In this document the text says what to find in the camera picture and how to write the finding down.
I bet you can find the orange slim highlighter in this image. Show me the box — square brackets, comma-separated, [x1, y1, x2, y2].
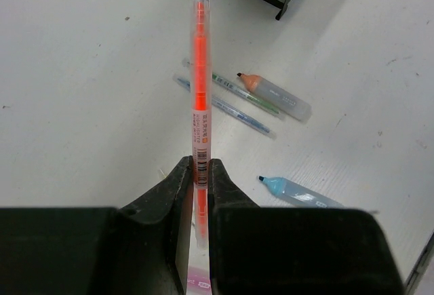
[190, 0, 212, 249]

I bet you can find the pink stubby highlighter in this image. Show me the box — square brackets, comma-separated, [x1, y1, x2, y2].
[186, 266, 212, 295]

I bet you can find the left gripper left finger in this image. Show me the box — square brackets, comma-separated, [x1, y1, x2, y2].
[1, 157, 193, 294]

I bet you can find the blue stubby highlighter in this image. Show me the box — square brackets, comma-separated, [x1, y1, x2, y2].
[258, 176, 344, 208]

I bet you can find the orange stubby highlighter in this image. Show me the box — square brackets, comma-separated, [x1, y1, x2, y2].
[237, 73, 311, 122]

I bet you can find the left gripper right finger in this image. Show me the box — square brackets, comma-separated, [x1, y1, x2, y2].
[208, 159, 405, 294]

